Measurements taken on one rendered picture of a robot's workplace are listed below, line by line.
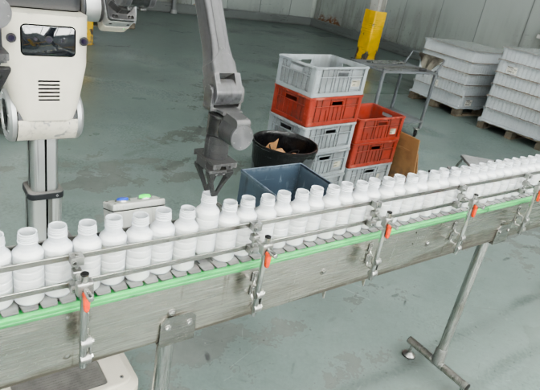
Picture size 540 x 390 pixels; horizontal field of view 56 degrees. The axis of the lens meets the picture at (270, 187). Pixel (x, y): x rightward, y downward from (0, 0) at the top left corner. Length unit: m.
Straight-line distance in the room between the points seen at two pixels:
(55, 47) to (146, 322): 0.80
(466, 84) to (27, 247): 7.74
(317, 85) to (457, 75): 5.02
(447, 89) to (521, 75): 1.24
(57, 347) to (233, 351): 1.45
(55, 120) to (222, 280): 0.71
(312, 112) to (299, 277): 2.35
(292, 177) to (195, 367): 0.97
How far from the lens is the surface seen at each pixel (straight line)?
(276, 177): 2.19
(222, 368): 2.51
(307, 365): 2.62
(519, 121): 7.88
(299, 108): 3.80
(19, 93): 1.62
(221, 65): 1.16
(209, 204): 1.25
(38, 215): 1.83
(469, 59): 8.41
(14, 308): 1.20
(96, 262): 1.19
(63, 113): 1.66
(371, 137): 4.49
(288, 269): 1.48
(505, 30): 12.70
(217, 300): 1.38
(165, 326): 1.34
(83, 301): 1.11
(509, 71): 7.96
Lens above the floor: 1.74
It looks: 24 degrees down
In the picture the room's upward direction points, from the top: 10 degrees clockwise
